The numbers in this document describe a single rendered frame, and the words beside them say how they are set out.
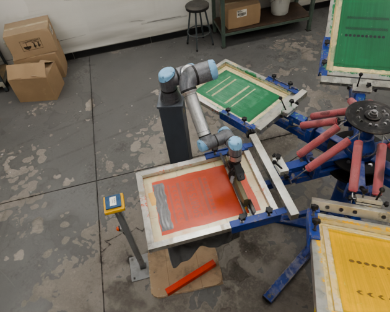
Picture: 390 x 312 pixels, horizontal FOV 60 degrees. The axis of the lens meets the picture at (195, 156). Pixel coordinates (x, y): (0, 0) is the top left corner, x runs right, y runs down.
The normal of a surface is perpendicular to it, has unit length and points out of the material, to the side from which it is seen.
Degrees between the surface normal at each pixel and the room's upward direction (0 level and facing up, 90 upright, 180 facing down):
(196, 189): 0
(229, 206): 0
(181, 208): 0
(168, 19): 90
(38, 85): 90
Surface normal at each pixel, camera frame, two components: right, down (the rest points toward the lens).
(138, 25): 0.24, 0.70
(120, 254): -0.09, -0.67
